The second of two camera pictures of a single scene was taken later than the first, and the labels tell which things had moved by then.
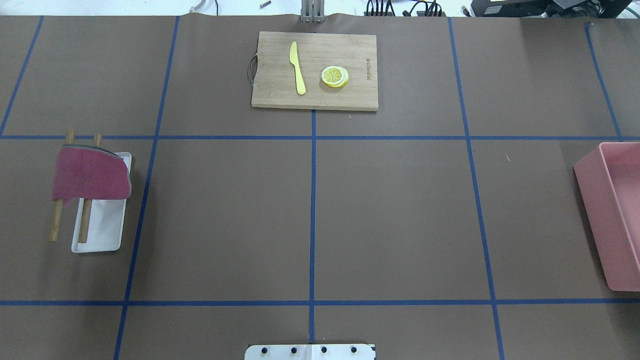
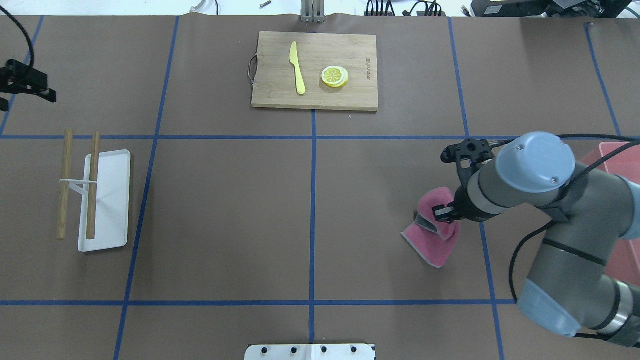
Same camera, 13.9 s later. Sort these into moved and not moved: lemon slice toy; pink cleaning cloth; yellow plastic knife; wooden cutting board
Moved: pink cleaning cloth
Not moved: yellow plastic knife; wooden cutting board; lemon slice toy
